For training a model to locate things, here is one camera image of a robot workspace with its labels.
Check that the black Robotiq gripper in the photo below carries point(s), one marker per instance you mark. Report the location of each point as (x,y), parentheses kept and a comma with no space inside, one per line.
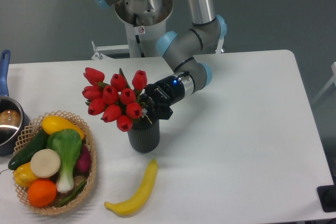
(163,93)

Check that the dark grey ribbed vase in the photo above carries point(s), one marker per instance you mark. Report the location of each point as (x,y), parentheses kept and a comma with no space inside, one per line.
(144,135)

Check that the red tulip bouquet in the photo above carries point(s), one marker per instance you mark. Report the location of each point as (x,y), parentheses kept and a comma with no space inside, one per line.
(116,101)

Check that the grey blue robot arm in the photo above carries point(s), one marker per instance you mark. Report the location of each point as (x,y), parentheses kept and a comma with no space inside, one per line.
(178,50)

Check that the purple red onion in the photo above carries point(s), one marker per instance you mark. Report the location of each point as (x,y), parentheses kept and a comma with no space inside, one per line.
(84,161)

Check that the green bok choy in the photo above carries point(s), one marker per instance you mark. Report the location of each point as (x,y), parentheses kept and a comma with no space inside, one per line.
(67,144)

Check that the yellow banana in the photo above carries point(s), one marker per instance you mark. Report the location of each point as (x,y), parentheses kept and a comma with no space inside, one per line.
(140,197)

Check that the yellow squash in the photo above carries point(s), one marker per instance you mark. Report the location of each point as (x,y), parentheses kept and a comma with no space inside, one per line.
(52,124)

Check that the dark green cucumber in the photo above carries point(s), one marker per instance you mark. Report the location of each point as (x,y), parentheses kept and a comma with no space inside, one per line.
(37,143)

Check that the woven wicker basket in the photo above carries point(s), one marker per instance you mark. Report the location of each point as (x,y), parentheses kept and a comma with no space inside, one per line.
(28,133)

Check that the beige round bun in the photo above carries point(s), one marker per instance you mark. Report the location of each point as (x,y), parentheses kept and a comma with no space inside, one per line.
(45,163)

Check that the green bean pod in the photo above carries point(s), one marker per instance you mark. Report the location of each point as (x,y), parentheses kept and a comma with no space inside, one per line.
(72,195)

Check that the orange fruit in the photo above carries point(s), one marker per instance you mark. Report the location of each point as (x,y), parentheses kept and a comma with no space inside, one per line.
(41,193)

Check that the yellow bell pepper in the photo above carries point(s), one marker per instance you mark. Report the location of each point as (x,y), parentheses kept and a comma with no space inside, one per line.
(24,176)

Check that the black device at edge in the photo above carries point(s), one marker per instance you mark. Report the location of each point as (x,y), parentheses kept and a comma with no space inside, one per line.
(327,197)

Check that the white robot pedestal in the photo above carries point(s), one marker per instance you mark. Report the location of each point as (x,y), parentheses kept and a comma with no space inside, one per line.
(145,23)

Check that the blue handled saucepan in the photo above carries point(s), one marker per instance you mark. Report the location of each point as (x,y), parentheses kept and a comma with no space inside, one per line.
(13,117)

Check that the white frame at right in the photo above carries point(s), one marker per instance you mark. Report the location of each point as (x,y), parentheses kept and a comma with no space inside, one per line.
(326,89)

